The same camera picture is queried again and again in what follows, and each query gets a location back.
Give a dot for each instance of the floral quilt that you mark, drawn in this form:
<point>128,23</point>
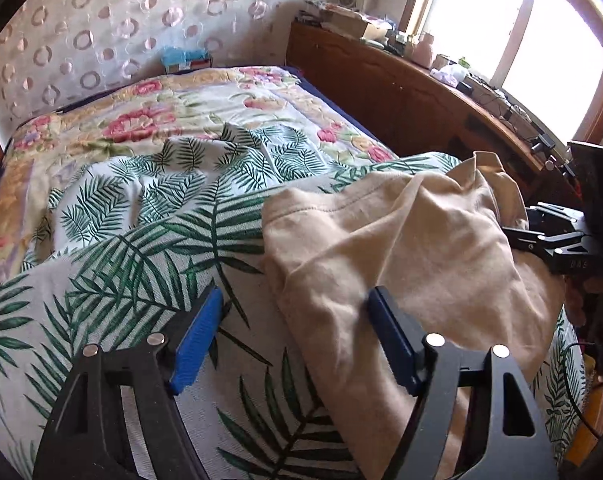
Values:
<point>146,120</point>

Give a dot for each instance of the long wooden cabinet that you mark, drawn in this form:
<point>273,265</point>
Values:
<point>412,113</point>

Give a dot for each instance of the palm leaf print sheet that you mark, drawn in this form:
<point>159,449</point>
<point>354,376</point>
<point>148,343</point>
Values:
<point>127,244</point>

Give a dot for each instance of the window with wooden frame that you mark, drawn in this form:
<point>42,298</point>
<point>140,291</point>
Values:
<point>545,56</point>

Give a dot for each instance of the beige t-shirt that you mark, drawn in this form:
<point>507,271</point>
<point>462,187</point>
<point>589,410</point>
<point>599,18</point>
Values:
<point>436,242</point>

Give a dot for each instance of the circle pattern sheer curtain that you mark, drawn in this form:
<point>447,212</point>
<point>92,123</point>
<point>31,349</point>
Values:
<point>57,52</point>

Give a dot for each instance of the pink kettle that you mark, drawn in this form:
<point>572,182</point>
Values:
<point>423,53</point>

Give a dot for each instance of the cardboard box on cabinet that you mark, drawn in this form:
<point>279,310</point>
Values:
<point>358,25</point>

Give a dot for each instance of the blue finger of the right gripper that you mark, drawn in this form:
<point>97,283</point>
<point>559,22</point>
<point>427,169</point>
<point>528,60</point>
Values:
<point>544,214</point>
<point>546,246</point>

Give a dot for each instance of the blue tissue box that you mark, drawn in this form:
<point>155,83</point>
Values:
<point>177,60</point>

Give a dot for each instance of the right hand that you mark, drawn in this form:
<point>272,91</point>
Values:
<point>576,288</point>

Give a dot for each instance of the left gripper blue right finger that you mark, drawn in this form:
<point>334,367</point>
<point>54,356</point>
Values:
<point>504,435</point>

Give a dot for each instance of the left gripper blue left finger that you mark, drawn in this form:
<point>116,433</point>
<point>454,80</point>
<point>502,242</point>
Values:
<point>85,436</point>

